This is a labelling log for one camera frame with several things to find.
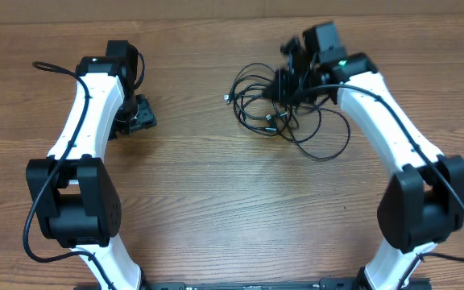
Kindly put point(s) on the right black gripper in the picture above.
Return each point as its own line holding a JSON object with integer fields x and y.
{"x": 280, "y": 86}

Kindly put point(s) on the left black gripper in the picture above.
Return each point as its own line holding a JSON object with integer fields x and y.
{"x": 147, "y": 118}

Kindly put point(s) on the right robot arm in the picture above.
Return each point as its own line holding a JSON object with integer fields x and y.
{"x": 424, "y": 200}

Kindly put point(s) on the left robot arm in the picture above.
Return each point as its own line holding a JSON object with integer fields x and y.
{"x": 76, "y": 210}

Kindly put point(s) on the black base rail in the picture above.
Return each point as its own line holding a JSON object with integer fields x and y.
{"x": 252, "y": 286}

